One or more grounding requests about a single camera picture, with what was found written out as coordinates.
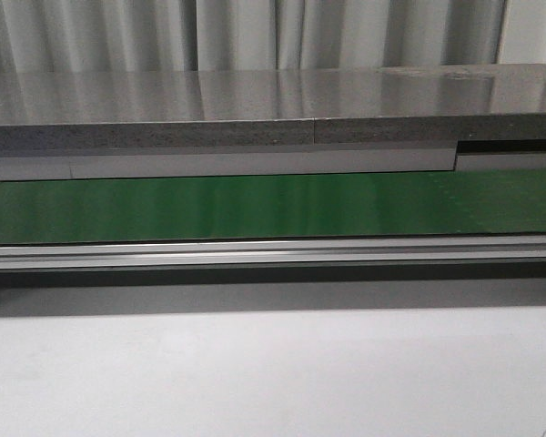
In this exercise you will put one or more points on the green conveyor belt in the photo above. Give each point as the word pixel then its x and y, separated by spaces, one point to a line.
pixel 273 207

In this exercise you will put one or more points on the grey rear conveyor rail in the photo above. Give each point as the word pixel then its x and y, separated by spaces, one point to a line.
pixel 391 156

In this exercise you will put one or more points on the white pleated curtain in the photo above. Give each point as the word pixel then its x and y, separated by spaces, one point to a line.
pixel 80 36

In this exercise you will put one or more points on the aluminium front conveyor rail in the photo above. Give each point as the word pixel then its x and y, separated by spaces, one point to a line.
pixel 271 252

